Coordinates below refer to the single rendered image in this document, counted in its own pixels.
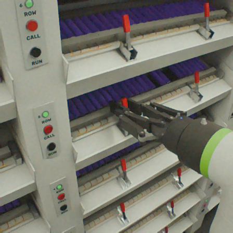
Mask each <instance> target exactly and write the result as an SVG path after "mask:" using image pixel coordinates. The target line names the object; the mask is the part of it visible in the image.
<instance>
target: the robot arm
mask: <svg viewBox="0 0 233 233"><path fill-rule="evenodd" d="M122 98H126V99H127V106H128V108H127V107H125V106H123V105H121V104H119V103H117V102H115V101H113V100H111V101H109V105H110V112H112V113H114V114H115V115H116V116H117V117H119V125H120V127H121V128H123V129H124V130H126V131H127V132H128V133H130V134H131V135H132V136H134V137H135V138H136V139H138V141H139V143H140V145H145V144H146V140H152V139H153V140H154V141H156V142H159V143H162V144H164V146H165V148H166V149H167V150H168V151H169V152H171V153H174V154H176V155H177V156H178V157H177V158H178V160H179V162H180V163H181V164H184V165H185V166H187V167H189V168H190V169H192V170H194V171H196V172H197V173H198V174H200V175H203V176H204V177H206V178H207V179H209V180H211V181H212V182H214V183H216V184H217V185H219V186H220V187H221V189H222V194H221V199H220V203H219V206H218V209H217V212H216V215H215V217H214V220H213V222H212V224H211V226H210V232H209V233H233V131H232V130H230V129H228V128H225V127H223V126H220V125H217V124H215V123H213V122H211V121H208V120H206V119H205V118H198V119H196V120H194V119H192V118H189V117H187V111H181V110H176V109H173V108H170V107H167V106H164V105H161V104H159V103H156V102H150V104H149V105H148V104H146V103H144V104H141V103H139V102H137V101H134V100H132V99H129V98H127V97H125V96H121V99H122ZM155 107H156V109H155ZM142 113H143V116H141V115H142ZM145 117H147V118H145Z"/></svg>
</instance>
